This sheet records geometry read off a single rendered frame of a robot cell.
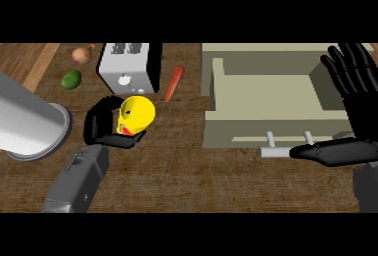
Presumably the brown onion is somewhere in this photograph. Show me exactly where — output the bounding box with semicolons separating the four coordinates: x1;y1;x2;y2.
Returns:
71;43;98;66

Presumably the white toaster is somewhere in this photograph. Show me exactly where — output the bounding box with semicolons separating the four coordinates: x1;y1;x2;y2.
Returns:
96;42;164;95

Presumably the grey metal pot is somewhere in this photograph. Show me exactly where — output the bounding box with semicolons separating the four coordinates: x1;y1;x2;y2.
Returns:
0;71;74;163

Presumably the beige open drawer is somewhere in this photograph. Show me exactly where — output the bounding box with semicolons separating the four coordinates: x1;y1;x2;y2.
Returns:
200;42;378;149

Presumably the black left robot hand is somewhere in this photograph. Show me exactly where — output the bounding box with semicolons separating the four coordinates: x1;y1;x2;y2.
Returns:
83;95;148;150

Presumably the white drawer handle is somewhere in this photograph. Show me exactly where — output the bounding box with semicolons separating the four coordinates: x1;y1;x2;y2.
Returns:
259;130;316;159

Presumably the orange carrot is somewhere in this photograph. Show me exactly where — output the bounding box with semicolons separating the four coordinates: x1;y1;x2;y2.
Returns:
164;64;186;103

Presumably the green avocado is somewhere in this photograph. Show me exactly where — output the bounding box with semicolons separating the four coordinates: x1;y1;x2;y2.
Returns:
61;69;83;91

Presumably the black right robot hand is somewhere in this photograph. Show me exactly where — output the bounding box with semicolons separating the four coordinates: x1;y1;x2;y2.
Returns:
288;42;378;168

